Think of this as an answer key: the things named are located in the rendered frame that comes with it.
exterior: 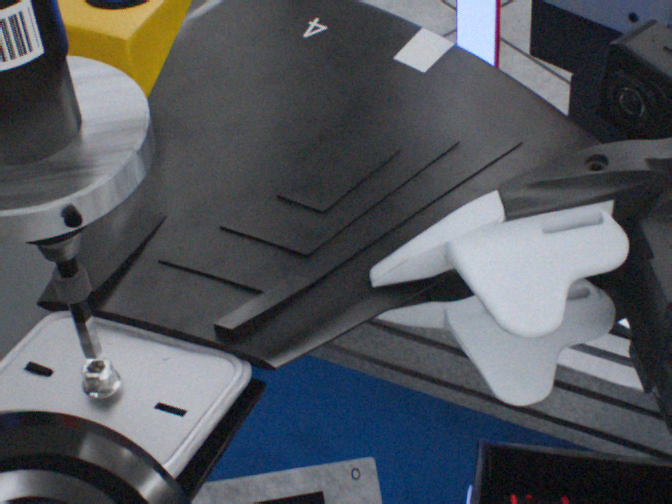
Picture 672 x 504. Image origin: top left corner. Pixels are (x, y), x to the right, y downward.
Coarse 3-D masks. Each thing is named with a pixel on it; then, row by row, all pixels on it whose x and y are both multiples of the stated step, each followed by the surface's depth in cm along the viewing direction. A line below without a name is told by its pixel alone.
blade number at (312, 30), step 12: (312, 12) 61; (300, 24) 61; (312, 24) 61; (324, 24) 61; (336, 24) 61; (288, 36) 60; (300, 36) 60; (312, 36) 60; (324, 36) 60; (324, 48) 60
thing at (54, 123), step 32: (0, 0) 32; (32, 0) 33; (0, 32) 32; (32, 32) 33; (64, 32) 35; (0, 64) 33; (32, 64) 34; (64, 64) 35; (0, 96) 34; (32, 96) 34; (64, 96) 35; (0, 128) 35; (32, 128) 35; (64, 128) 36; (0, 160) 36; (32, 160) 36
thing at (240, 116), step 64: (192, 0) 62; (256, 0) 62; (320, 0) 62; (192, 64) 59; (256, 64) 59; (320, 64) 59; (384, 64) 59; (448, 64) 60; (192, 128) 55; (256, 128) 55; (320, 128) 55; (384, 128) 56; (448, 128) 56; (512, 128) 58; (576, 128) 59; (192, 192) 52; (256, 192) 52; (320, 192) 52; (384, 192) 52; (448, 192) 53; (128, 256) 49; (192, 256) 49; (256, 256) 49; (320, 256) 49; (384, 256) 50; (128, 320) 47; (192, 320) 47; (256, 320) 46; (320, 320) 47
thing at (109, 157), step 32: (96, 64) 39; (96, 96) 38; (128, 96) 37; (96, 128) 36; (128, 128) 36; (64, 160) 36; (96, 160) 35; (128, 160) 36; (0, 192) 35; (32, 192) 35; (64, 192) 35; (96, 192) 35; (128, 192) 36; (0, 224) 35; (32, 224) 35; (64, 224) 35
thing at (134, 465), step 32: (0, 416) 36; (32, 416) 36; (64, 416) 37; (0, 448) 35; (32, 448) 36; (64, 448) 37; (96, 448) 37; (128, 448) 38; (0, 480) 36; (32, 480) 37; (64, 480) 37; (96, 480) 38; (128, 480) 38; (160, 480) 38
